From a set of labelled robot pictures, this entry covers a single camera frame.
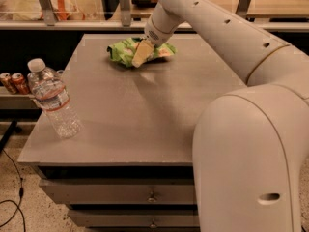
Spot red soda can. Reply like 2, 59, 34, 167
0, 72, 17, 94
12, 72, 30, 95

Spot right metal bracket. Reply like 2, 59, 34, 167
236, 0, 251, 18

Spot left red soda can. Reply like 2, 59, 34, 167
0, 72, 17, 94

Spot clear plastic water bottle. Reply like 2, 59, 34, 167
27, 58, 82, 138

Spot middle metal bracket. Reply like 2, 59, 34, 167
119, 0, 131, 27

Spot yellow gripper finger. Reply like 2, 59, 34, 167
132, 40, 155, 68

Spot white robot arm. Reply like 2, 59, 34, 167
145, 0, 309, 232

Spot grey drawer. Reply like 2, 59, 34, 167
68, 210, 199, 228
39, 179, 196, 205

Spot metal bracket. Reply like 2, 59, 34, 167
119, 0, 131, 27
39, 0, 57, 26
236, 0, 251, 18

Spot lower grey drawer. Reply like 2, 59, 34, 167
68, 210, 199, 228

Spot right red soda can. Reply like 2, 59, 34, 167
12, 72, 30, 95

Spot orange white bag behind glass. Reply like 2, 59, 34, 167
51, 0, 85, 21

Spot green rice chip bag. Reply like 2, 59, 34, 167
107, 38, 177, 68

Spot left metal bracket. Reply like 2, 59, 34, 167
39, 0, 57, 26

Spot upper grey drawer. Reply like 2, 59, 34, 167
39, 179, 196, 205

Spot black cable on left floor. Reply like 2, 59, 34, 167
0, 148, 27, 232

